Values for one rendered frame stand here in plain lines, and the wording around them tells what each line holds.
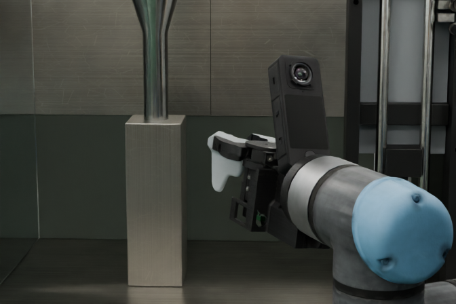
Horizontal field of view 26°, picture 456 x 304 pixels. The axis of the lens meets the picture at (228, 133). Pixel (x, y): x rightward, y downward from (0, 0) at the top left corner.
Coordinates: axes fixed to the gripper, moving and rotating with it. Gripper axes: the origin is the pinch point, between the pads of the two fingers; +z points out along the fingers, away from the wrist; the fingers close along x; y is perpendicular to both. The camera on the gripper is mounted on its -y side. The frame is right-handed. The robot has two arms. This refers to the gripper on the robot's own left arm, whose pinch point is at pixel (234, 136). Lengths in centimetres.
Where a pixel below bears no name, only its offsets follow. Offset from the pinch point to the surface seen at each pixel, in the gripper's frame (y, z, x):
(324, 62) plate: -6, 61, 44
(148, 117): 5, 53, 9
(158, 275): 30, 49, 13
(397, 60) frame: -9.5, 19.2, 32.1
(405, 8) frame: -16.7, 18.8, 32.0
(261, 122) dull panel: 6, 66, 36
